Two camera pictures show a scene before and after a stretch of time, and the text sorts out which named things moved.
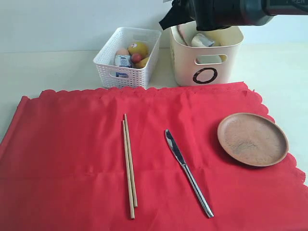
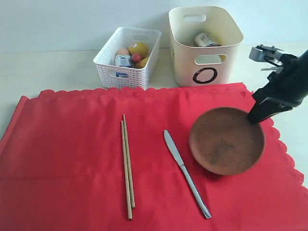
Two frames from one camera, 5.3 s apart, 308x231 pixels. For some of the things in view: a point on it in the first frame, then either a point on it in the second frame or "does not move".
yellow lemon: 138,48 does not move
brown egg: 122,52 does not move
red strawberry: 136,57 does not move
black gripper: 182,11 to 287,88
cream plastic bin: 217,64 does not move
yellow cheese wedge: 142,63 does not move
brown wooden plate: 253,139 to 224,142
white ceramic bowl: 187,31 to 208,59
